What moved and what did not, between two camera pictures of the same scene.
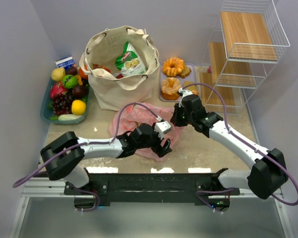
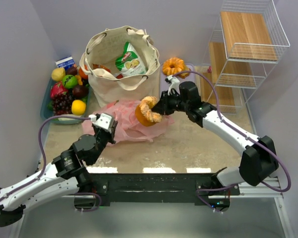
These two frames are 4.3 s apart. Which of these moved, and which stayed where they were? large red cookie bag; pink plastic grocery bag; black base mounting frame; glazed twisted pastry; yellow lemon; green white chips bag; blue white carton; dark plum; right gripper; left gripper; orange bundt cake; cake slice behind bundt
Moved: glazed twisted pastry; right gripper; left gripper; pink plastic grocery bag
Stayed: dark plum; blue white carton; black base mounting frame; cake slice behind bundt; green white chips bag; orange bundt cake; yellow lemon; large red cookie bag
